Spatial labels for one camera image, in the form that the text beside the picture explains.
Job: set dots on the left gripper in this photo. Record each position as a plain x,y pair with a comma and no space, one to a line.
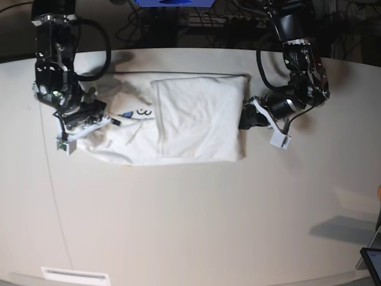
278,104

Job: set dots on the blue robot base block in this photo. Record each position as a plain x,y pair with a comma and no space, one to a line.
175,3

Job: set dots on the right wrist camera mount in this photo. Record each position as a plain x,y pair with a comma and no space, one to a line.
67,140

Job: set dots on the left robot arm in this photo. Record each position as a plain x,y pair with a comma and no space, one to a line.
308,88

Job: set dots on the white printed T-shirt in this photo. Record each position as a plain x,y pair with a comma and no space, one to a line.
169,118

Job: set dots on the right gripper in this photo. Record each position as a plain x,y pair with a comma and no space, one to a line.
87,114

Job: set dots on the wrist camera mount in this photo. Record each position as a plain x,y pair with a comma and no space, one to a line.
279,138
67,140

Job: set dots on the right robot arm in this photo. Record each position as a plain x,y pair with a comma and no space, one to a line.
56,82

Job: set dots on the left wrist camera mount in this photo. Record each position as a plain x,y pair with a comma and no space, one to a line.
279,138

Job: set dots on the white paper label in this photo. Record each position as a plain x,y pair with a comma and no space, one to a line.
76,277

